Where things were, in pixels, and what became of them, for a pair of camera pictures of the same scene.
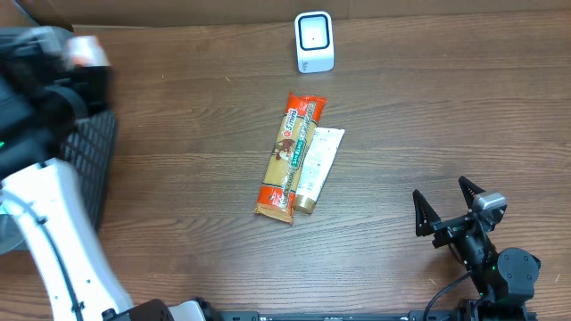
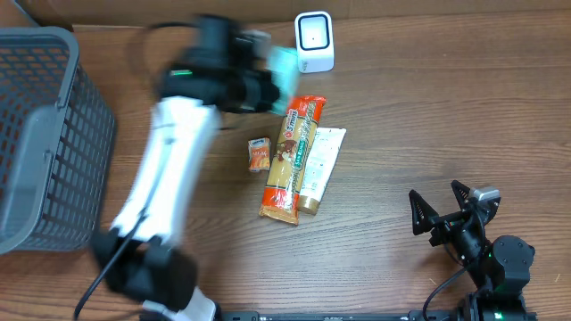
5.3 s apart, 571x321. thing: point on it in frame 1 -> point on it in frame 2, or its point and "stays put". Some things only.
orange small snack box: (86, 51) -> (260, 149)
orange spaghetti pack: (289, 150) stays put
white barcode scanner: (314, 42) stays put
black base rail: (377, 316) stays put
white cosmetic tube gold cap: (321, 155) stays put
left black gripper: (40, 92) -> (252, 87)
